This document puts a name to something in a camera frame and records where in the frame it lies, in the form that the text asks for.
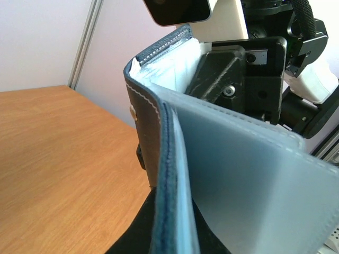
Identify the aluminium rail base frame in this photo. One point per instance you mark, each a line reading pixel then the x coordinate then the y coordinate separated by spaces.
pixel 327 150

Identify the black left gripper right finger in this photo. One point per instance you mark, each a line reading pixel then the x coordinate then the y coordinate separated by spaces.
pixel 209 243

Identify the blue zip card holder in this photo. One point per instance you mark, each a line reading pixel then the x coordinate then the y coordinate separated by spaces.
pixel 257 189

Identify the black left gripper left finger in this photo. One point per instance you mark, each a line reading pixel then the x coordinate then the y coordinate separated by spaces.
pixel 137 237

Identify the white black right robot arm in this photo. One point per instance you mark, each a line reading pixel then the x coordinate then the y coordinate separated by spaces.
pixel 310 89

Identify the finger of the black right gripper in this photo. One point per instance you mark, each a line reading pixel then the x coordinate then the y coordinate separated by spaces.
pixel 140 157

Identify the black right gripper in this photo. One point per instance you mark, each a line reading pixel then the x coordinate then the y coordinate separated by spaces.
pixel 254 89

